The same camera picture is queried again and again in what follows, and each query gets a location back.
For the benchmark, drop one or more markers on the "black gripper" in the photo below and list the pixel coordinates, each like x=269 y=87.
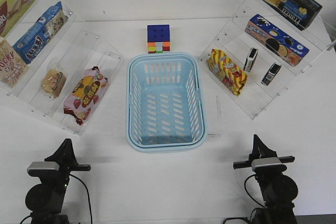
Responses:
x=263 y=157
x=65 y=158

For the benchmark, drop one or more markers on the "bread slice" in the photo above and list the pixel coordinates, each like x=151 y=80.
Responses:
x=53 y=82

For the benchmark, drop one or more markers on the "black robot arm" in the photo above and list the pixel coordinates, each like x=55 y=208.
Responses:
x=278 y=190
x=45 y=200

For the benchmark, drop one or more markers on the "black white tissue pack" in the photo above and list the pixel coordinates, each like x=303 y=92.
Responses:
x=250 y=59

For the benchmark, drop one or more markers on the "light blue plastic basket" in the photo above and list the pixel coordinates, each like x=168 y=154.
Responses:
x=165 y=110

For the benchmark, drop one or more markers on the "pink floral snack bag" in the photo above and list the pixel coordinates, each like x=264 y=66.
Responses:
x=86 y=95

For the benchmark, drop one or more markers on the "left clear acrylic shelf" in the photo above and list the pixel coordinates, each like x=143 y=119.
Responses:
x=73 y=50

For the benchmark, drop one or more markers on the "clear acrylic shelf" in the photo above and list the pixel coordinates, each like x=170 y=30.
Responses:
x=73 y=50
x=258 y=52

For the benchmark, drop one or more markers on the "red yellow striped snack bag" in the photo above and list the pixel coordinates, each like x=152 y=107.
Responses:
x=226 y=71

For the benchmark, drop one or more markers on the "right clear acrylic shelf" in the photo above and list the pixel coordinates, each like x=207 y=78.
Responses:
x=258 y=52

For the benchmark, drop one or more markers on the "beige Pocky box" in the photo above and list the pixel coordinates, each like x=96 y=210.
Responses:
x=13 y=66

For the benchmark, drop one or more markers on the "blue sandwich cookie box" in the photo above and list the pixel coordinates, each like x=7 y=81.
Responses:
x=276 y=40

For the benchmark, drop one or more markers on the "multicolour puzzle cube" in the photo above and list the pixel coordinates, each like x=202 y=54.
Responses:
x=158 y=38

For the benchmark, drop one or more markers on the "black Franzzi biscuit box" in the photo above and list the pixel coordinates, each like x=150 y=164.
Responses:
x=300 y=13

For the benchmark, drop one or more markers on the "yellow-green biscuit box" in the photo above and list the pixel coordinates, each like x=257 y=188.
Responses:
x=11 y=12

